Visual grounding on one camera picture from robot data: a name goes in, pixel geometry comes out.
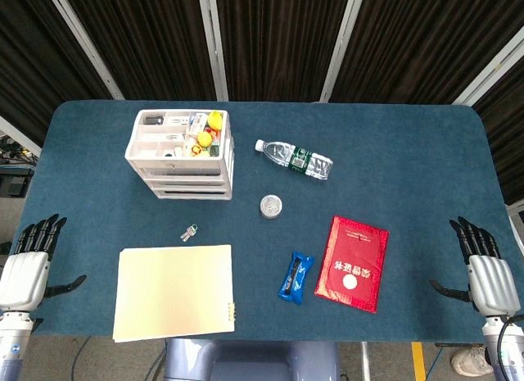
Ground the clear plastic water bottle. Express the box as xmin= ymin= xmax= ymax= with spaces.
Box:
xmin=255 ymin=138 xmax=334 ymax=182

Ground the cream spiral notebook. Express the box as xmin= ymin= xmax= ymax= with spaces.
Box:
xmin=112 ymin=244 xmax=238 ymax=343

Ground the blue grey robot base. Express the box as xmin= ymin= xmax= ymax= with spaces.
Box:
xmin=163 ymin=338 xmax=341 ymax=381

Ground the red certificate folder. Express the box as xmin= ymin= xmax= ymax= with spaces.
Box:
xmin=314 ymin=215 xmax=391 ymax=315

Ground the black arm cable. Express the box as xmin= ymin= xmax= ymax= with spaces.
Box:
xmin=496 ymin=314 xmax=524 ymax=376

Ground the blue snack packet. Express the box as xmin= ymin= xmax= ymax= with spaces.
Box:
xmin=278 ymin=250 xmax=315 ymax=305

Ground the white plastic drawer organizer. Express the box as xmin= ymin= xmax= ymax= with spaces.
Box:
xmin=124 ymin=109 xmax=236 ymax=201

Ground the dark pleated curtain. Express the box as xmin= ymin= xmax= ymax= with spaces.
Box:
xmin=0 ymin=0 xmax=524 ymax=206

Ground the white metal frame post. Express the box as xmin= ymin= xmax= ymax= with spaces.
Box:
xmin=452 ymin=27 xmax=524 ymax=107
xmin=197 ymin=0 xmax=229 ymax=102
xmin=43 ymin=0 xmax=125 ymax=101
xmin=319 ymin=0 xmax=368 ymax=103

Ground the round clear paper clip jar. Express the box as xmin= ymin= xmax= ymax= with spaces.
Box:
xmin=259 ymin=194 xmax=283 ymax=220

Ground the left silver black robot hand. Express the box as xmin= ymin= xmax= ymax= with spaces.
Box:
xmin=0 ymin=213 xmax=88 ymax=312

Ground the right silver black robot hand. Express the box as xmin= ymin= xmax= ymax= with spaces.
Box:
xmin=428 ymin=215 xmax=523 ymax=316

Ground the blue table cloth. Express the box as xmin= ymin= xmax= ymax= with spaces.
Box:
xmin=22 ymin=100 xmax=507 ymax=344

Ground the white sneaker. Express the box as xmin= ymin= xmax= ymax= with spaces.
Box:
xmin=450 ymin=347 xmax=495 ymax=376

